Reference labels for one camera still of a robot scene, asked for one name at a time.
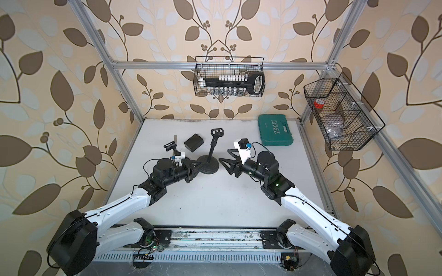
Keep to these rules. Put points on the green tool case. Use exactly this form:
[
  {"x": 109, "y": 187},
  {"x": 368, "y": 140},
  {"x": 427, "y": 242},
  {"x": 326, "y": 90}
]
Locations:
[{"x": 274, "y": 130}]

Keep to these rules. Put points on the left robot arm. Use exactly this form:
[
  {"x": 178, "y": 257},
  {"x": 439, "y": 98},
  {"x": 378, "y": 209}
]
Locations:
[{"x": 83, "y": 236}]

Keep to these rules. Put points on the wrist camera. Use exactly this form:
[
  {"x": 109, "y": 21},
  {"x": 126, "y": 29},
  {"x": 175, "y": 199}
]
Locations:
[
  {"x": 178, "y": 158},
  {"x": 244, "y": 149}
]

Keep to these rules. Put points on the wire basket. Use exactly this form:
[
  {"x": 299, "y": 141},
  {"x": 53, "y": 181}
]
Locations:
[
  {"x": 361, "y": 121},
  {"x": 211, "y": 66}
]

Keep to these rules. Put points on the back wire basket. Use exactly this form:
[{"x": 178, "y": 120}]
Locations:
[{"x": 211, "y": 66}]

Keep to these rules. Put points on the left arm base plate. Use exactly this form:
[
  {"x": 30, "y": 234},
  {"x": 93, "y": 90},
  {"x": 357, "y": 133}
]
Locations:
[{"x": 152, "y": 238}]

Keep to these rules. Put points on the socket set rack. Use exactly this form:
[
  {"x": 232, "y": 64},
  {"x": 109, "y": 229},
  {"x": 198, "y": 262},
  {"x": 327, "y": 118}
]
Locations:
[{"x": 242, "y": 85}]

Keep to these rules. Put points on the black round base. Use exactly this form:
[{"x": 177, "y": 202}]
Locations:
[{"x": 206, "y": 168}]

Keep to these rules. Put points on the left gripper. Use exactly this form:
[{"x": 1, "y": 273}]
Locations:
[{"x": 191, "y": 170}]

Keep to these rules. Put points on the plastic bag in basket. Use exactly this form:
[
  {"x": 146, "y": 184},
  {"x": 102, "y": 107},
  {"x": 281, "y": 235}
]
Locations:
[{"x": 334, "y": 125}]

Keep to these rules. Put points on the small black box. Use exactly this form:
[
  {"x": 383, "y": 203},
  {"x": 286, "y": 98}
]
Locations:
[{"x": 193, "y": 143}]

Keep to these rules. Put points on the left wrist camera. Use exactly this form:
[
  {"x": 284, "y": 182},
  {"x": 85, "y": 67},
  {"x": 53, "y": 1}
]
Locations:
[{"x": 178, "y": 158}]

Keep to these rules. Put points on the right wire basket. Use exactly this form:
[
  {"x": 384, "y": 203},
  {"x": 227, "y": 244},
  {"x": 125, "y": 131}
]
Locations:
[{"x": 361, "y": 121}]

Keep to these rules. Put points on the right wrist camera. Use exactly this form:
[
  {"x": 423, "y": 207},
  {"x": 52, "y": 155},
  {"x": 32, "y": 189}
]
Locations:
[{"x": 244, "y": 149}]

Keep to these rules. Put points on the black mic stand rod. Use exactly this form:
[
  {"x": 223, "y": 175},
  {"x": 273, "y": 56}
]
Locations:
[{"x": 172, "y": 146}]

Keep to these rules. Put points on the aluminium frame rail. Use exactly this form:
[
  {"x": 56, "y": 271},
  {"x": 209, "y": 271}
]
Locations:
[{"x": 217, "y": 239}]

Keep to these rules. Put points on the red item in basket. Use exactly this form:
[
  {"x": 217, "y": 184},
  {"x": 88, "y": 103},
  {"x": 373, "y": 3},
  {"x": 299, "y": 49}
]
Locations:
[{"x": 319, "y": 103}]

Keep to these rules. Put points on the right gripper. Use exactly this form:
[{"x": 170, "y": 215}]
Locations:
[{"x": 234, "y": 163}]

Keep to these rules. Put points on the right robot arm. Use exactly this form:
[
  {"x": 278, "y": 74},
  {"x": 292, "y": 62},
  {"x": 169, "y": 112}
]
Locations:
[{"x": 347, "y": 249}]

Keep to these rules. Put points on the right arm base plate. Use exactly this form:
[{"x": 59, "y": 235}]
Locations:
[{"x": 273, "y": 240}]

